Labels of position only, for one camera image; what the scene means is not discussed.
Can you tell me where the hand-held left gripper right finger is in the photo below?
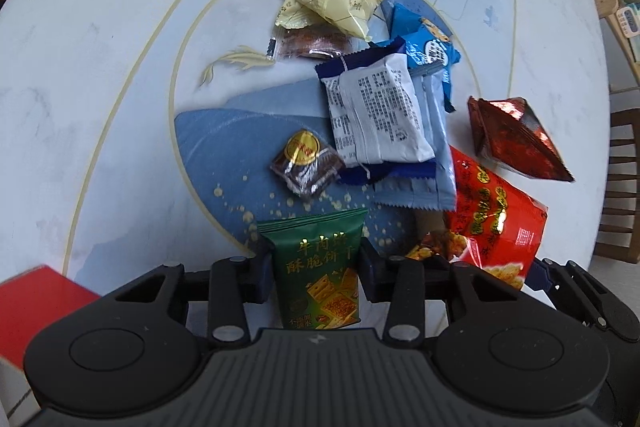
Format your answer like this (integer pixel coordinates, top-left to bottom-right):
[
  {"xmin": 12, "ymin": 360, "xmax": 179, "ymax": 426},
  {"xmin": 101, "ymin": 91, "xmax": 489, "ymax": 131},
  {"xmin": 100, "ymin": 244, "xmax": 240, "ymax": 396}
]
[{"xmin": 357, "ymin": 239, "xmax": 541, "ymax": 349}]

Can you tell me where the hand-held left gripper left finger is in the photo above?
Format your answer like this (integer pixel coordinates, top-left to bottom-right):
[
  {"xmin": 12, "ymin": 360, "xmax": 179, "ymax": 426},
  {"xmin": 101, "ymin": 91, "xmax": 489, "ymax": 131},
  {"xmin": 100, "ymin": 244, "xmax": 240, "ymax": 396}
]
[{"xmin": 107, "ymin": 239, "xmax": 274, "ymax": 349}]

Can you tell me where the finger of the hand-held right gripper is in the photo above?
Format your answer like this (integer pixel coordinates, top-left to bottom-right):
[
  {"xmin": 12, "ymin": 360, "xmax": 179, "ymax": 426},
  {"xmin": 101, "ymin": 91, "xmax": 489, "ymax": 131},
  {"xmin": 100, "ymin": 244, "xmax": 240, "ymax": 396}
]
[{"xmin": 525, "ymin": 257, "xmax": 638, "ymax": 344}]

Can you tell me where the green cracker packet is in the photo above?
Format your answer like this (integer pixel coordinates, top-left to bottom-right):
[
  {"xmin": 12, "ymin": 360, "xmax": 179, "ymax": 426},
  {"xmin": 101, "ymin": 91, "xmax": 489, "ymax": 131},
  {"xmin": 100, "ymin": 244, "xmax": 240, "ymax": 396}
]
[{"xmin": 257, "ymin": 208, "xmax": 369, "ymax": 331}]

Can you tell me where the clear-wrapped brown snack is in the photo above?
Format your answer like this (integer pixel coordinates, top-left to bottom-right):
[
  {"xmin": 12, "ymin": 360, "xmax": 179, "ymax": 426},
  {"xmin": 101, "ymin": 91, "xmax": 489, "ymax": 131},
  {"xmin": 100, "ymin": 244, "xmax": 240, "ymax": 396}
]
[{"xmin": 266, "ymin": 26, "xmax": 352, "ymax": 59}]

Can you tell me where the blue cookie packet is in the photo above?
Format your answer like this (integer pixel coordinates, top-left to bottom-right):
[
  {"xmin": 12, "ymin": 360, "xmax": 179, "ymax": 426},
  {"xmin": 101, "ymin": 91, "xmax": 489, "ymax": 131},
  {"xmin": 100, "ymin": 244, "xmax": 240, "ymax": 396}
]
[{"xmin": 389, "ymin": 3, "xmax": 461, "ymax": 72}]

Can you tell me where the wooden chair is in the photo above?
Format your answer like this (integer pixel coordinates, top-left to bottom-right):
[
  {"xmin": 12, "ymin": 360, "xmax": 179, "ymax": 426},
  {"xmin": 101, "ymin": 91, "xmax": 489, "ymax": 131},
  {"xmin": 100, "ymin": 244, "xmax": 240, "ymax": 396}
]
[{"xmin": 592, "ymin": 107, "xmax": 640, "ymax": 265}]

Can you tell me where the red fried snack bag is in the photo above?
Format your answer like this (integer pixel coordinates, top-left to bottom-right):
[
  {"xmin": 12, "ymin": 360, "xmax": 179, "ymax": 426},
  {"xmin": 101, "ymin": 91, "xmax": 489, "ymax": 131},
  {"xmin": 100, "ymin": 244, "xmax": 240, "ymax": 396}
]
[{"xmin": 407, "ymin": 146, "xmax": 549, "ymax": 292}]

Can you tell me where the brown candy with gold sticker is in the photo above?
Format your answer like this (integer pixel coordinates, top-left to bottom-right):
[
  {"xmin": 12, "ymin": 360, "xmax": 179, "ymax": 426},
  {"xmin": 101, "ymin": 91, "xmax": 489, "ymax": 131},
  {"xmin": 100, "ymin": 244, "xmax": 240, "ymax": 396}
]
[{"xmin": 269, "ymin": 129, "xmax": 347, "ymax": 198}]

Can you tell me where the light blue snack packet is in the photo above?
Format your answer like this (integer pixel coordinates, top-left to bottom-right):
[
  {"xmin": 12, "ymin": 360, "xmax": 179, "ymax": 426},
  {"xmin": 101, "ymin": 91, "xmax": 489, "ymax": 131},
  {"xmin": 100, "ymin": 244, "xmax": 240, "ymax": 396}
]
[{"xmin": 372, "ymin": 66, "xmax": 458, "ymax": 214}]

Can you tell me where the shiny red foil packet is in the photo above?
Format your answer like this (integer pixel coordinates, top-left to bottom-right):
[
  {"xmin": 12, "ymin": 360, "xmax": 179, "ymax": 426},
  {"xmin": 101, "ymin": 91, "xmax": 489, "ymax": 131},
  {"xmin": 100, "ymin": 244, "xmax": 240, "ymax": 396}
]
[{"xmin": 467, "ymin": 96, "xmax": 576, "ymax": 183}]

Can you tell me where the white and navy snack packet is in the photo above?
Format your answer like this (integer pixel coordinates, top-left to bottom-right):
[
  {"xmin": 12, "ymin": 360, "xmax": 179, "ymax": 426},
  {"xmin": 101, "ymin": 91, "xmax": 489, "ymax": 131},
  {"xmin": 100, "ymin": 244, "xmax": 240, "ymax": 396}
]
[{"xmin": 314, "ymin": 38, "xmax": 437, "ymax": 185}]

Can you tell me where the red box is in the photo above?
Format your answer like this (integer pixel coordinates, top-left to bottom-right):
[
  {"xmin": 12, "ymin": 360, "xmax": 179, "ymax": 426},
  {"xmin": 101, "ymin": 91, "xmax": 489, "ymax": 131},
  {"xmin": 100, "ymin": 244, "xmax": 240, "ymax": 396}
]
[{"xmin": 0, "ymin": 264, "xmax": 102, "ymax": 370}]

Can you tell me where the white digital timer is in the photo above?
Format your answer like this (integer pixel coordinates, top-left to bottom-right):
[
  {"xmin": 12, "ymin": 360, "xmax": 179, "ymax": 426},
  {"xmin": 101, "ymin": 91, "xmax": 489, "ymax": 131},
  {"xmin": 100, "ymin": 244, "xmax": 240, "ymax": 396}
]
[{"xmin": 616, "ymin": 4, "xmax": 640, "ymax": 38}]

